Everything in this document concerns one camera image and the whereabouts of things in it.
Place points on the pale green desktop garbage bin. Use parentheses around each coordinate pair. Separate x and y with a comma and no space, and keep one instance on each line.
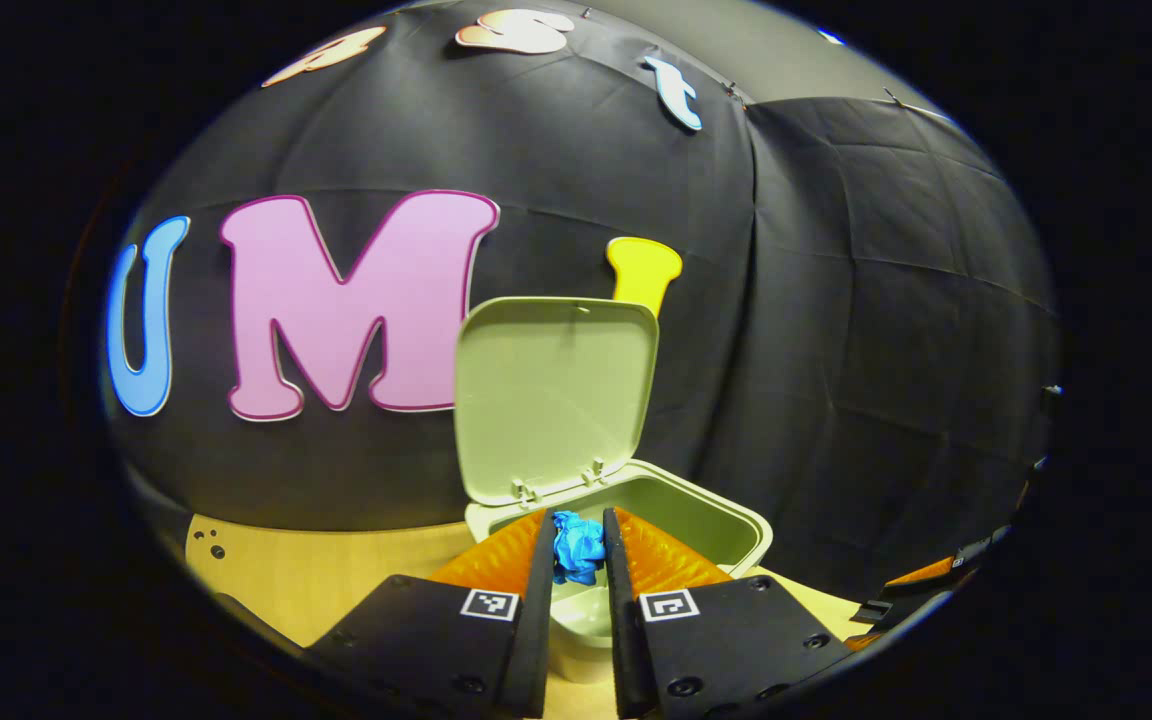
(556,400)

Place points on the wooden desktop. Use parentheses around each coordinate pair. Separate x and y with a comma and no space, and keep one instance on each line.
(316,580)

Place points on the black backdrop cloth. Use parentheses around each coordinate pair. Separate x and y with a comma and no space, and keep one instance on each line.
(836,350)

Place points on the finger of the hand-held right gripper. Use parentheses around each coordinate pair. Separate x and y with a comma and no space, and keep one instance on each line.
(921,590)

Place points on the blue paper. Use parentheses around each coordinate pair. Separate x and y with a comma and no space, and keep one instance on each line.
(576,545)

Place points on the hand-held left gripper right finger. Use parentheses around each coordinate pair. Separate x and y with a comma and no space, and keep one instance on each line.
(624,640)

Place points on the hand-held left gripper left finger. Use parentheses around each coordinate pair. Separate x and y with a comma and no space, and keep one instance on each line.
(536,640)

